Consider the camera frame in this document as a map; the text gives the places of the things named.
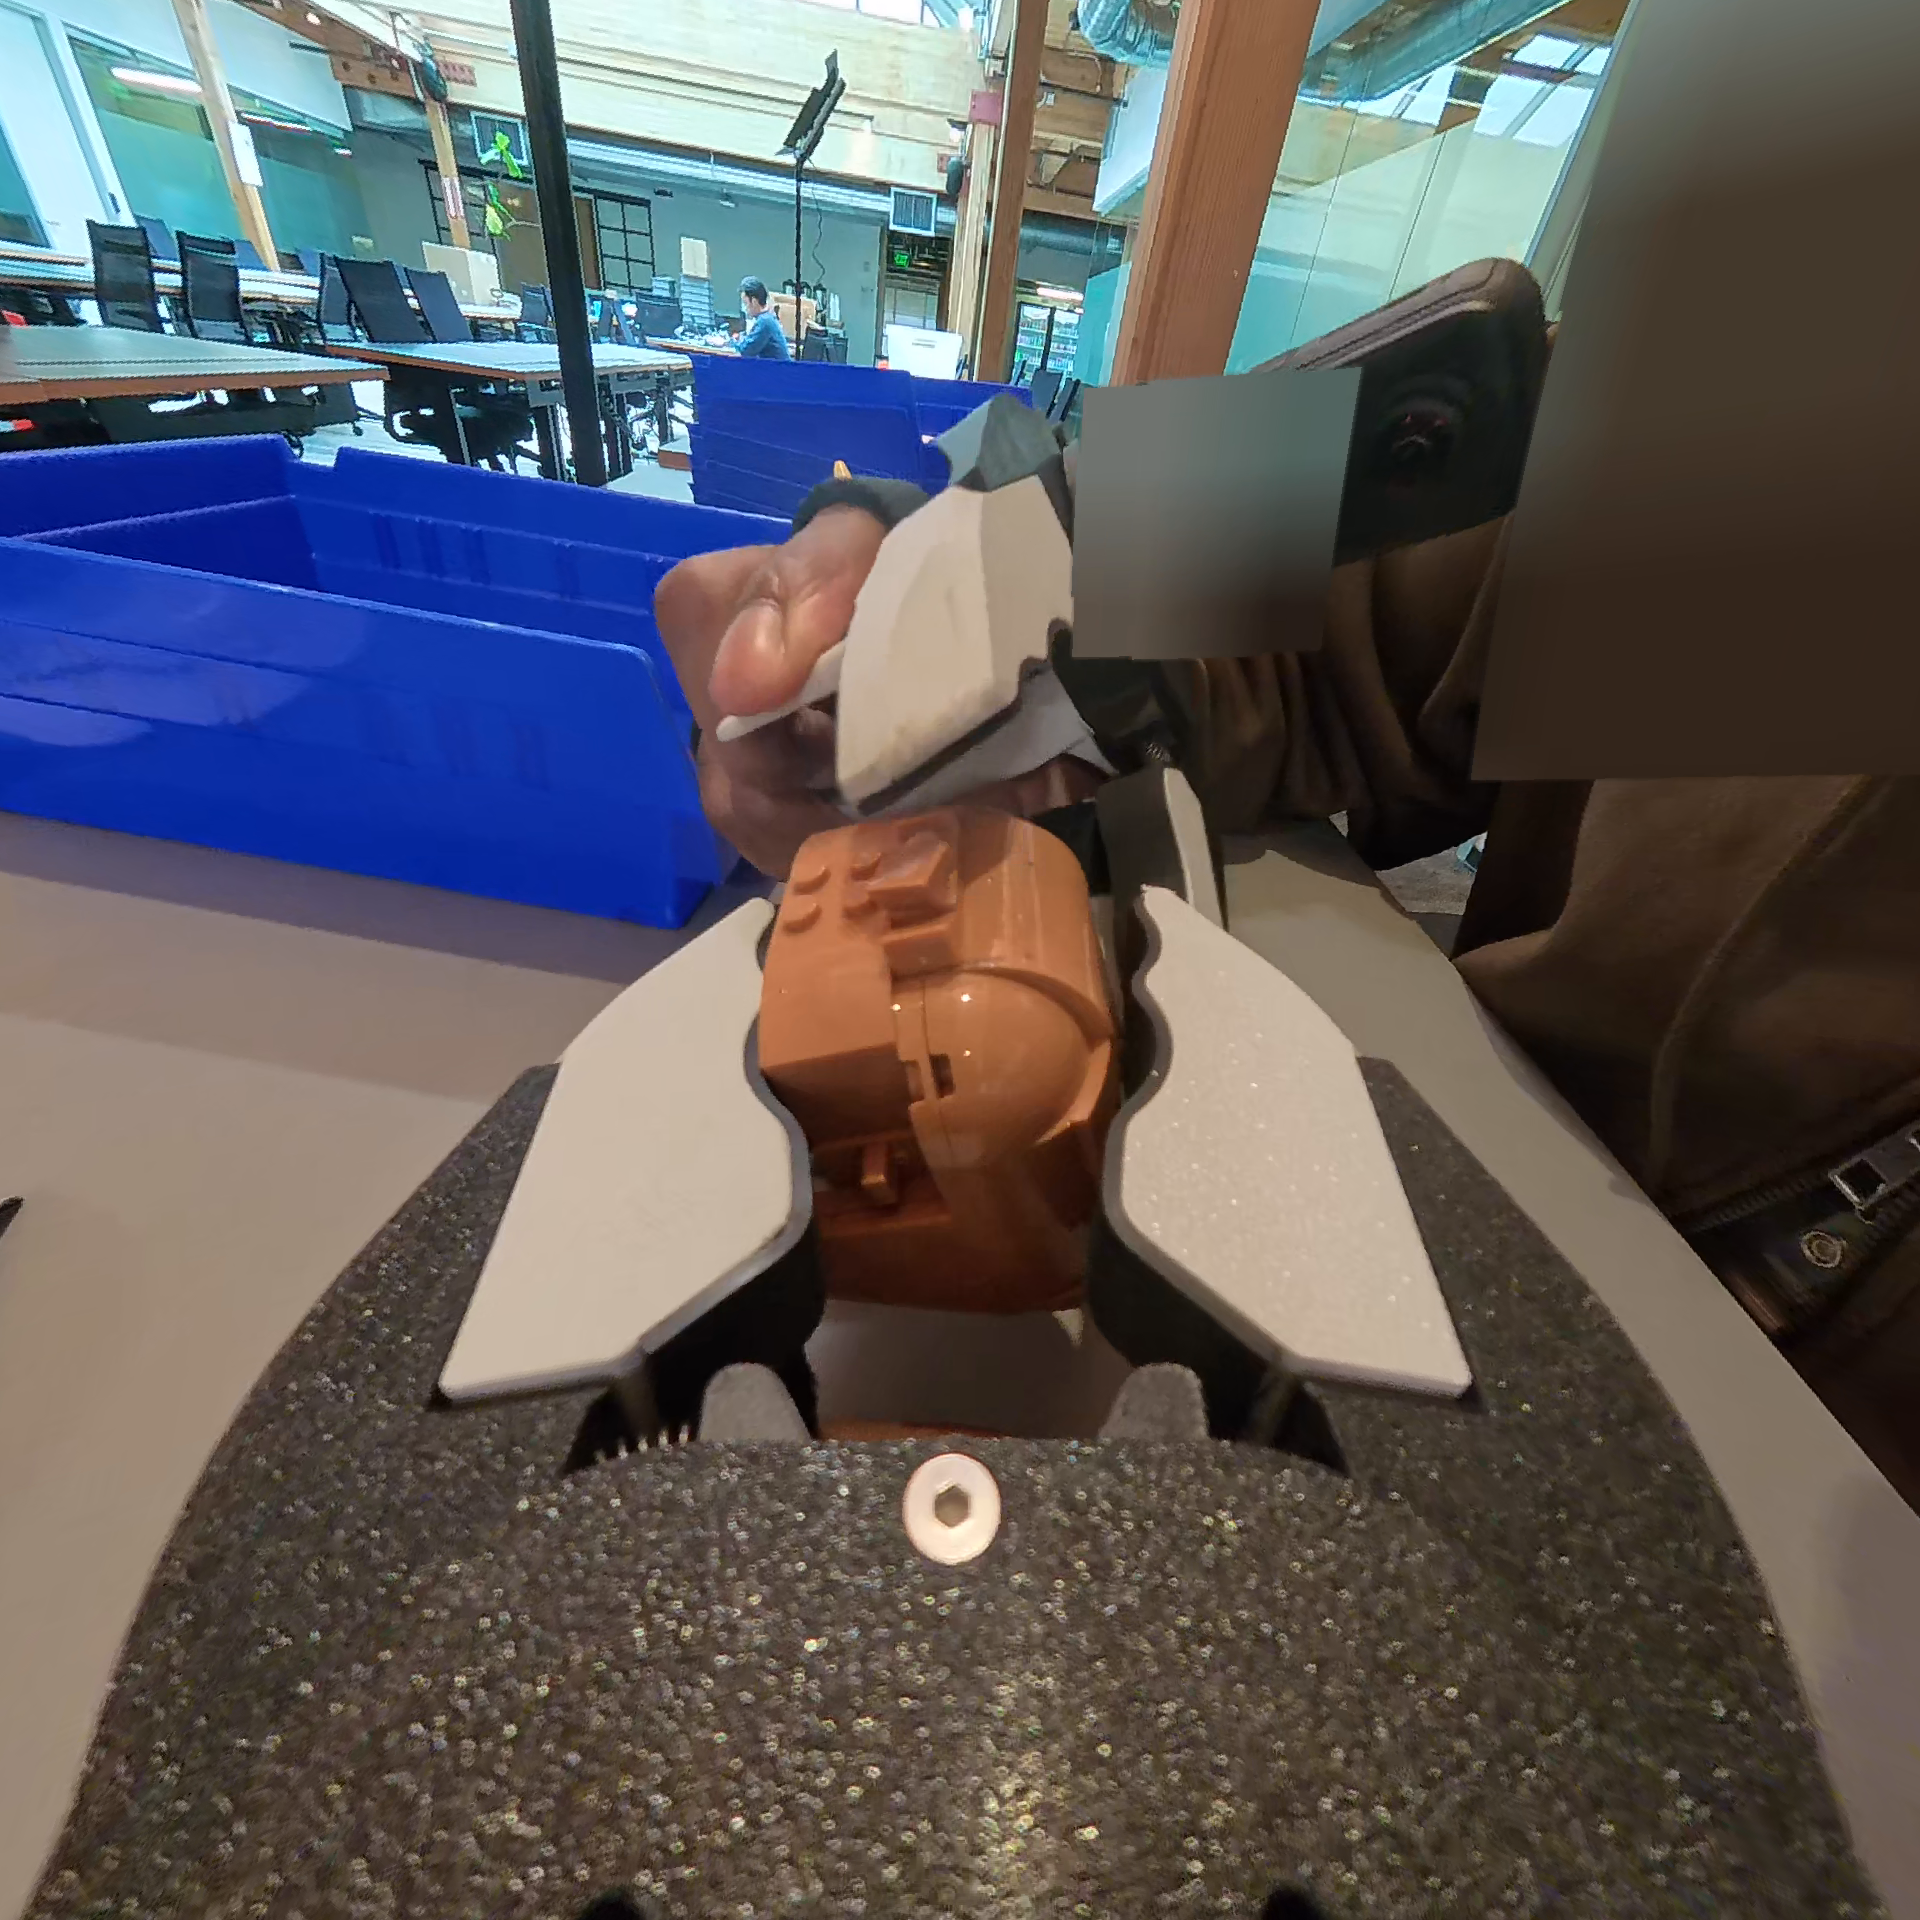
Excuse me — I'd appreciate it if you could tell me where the black building column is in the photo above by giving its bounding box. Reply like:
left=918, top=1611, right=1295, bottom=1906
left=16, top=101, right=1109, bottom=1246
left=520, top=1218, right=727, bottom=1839
left=510, top=0, right=608, bottom=489

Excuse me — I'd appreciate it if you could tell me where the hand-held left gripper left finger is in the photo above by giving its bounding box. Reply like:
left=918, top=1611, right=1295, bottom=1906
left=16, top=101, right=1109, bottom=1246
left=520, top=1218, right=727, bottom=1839
left=438, top=900, right=825, bottom=1443

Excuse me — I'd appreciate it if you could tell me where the blue plastic parts bin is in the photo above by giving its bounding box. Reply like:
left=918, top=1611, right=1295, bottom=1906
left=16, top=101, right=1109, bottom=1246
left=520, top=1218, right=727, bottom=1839
left=0, top=538, right=735, bottom=927

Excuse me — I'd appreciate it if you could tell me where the long brown desk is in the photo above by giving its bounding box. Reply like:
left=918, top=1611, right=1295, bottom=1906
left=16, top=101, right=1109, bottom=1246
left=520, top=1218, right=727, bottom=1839
left=0, top=326, right=389, bottom=407

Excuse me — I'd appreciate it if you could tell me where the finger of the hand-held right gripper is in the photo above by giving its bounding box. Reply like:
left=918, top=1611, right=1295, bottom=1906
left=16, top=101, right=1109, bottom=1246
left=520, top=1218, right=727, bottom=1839
left=1095, top=766, right=1229, bottom=932
left=831, top=481, right=1078, bottom=818

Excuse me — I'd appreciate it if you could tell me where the brown lego head model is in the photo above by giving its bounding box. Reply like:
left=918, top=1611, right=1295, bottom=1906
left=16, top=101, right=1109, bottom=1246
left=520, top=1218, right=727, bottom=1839
left=757, top=810, right=1124, bottom=1315

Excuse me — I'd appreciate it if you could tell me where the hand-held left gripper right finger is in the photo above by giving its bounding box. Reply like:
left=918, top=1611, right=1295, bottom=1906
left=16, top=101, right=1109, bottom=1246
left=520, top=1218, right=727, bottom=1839
left=1093, top=886, right=1475, bottom=1434

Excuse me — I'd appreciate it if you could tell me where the person's right forearm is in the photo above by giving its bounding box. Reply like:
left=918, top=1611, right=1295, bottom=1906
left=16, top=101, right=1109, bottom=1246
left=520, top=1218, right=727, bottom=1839
left=1147, top=509, right=1502, bottom=874

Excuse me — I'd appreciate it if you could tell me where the stack of blue bins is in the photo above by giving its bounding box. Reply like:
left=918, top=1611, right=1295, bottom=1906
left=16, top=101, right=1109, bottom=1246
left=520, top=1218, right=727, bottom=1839
left=689, top=351, right=1051, bottom=519

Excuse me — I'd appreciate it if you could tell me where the person's right hand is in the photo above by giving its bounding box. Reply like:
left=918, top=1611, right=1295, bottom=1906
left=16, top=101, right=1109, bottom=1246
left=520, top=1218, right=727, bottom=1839
left=656, top=509, right=917, bottom=886

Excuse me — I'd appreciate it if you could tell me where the person's brown jacket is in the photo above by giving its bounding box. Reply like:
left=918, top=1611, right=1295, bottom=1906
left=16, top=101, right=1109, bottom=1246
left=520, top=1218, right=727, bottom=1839
left=1456, top=780, right=1920, bottom=1489

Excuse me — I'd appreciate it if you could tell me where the wooden building column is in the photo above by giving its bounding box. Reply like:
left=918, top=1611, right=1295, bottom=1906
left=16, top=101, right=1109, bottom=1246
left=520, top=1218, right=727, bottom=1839
left=1111, top=0, right=1321, bottom=389

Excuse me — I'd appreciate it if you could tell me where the row of black office chairs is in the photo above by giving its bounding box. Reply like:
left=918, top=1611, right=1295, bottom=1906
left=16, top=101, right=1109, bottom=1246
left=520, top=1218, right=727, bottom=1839
left=86, top=218, right=558, bottom=453

